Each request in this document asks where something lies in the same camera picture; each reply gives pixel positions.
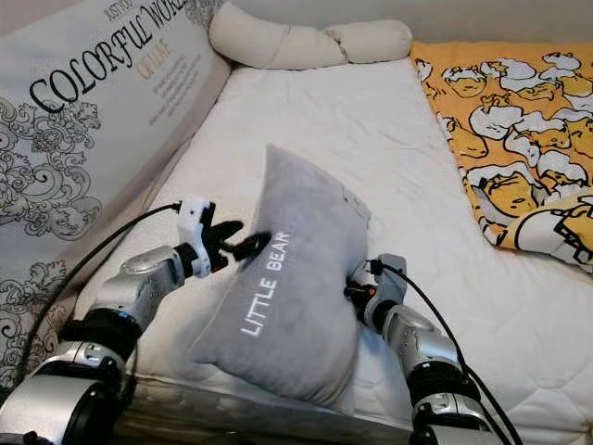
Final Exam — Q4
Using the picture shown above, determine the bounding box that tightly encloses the printed floral headboard cushion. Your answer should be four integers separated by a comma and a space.
0, 0, 231, 390

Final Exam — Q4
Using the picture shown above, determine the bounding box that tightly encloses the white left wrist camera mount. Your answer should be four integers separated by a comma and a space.
178, 195, 214, 251

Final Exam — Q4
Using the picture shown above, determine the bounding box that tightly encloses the grey little bear pillow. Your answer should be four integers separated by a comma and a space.
190, 143, 372, 409

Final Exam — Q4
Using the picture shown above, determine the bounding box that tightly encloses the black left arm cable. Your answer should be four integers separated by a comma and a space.
14, 202, 182, 390

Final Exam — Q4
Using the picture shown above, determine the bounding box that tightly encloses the white quilted mattress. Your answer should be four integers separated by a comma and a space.
74, 56, 593, 445

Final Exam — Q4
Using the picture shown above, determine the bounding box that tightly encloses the yellow cartoon print quilt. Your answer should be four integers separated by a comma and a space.
412, 39, 593, 267

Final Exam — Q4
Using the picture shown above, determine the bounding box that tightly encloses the cream bolster pillow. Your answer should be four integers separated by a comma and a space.
208, 3, 348, 72
324, 19, 414, 66

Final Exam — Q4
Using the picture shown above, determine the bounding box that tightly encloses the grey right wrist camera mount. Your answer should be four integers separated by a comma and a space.
366, 253, 409, 312

